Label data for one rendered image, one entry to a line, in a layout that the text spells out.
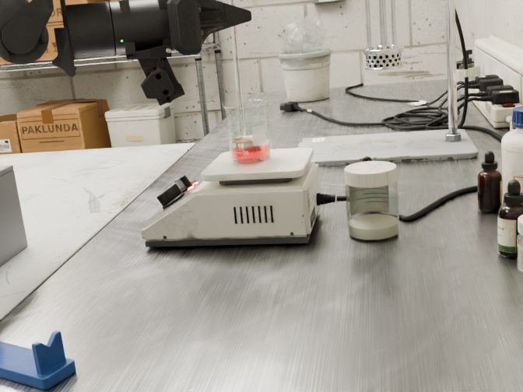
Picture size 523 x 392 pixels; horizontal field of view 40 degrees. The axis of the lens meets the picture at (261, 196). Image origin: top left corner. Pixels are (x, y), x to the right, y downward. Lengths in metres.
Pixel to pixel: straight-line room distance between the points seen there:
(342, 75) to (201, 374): 2.78
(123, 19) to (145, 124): 2.35
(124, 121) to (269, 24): 0.77
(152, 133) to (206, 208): 2.32
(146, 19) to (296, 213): 0.27
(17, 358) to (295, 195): 0.34
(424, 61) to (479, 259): 2.56
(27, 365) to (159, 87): 0.33
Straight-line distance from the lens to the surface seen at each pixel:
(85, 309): 0.74
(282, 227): 0.82
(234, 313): 0.67
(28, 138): 3.26
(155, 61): 0.81
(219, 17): 0.83
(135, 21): 0.81
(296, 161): 0.85
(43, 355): 0.60
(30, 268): 0.88
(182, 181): 0.92
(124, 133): 3.20
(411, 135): 1.34
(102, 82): 3.52
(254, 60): 3.33
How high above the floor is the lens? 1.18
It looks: 15 degrees down
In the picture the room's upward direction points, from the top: 5 degrees counter-clockwise
